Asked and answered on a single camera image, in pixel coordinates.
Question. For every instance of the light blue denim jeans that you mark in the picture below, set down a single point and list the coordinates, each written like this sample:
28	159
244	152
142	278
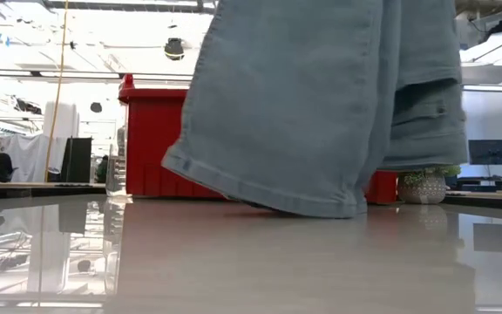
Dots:
299	109

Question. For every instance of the red plastic bin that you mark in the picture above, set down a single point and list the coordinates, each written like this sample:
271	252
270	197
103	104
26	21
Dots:
155	144

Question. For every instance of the black cabinet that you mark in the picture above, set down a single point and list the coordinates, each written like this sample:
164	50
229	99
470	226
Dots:
76	159

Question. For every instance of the white hanging cloth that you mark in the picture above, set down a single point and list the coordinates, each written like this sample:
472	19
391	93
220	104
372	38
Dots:
29	157

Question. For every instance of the black computer monitor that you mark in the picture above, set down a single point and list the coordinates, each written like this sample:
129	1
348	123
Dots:
490	152

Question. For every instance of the black ceiling dome camera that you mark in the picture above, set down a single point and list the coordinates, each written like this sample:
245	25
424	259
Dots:
174	49

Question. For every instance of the silver metal bracket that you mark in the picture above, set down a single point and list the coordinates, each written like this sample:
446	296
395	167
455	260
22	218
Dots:
116	174

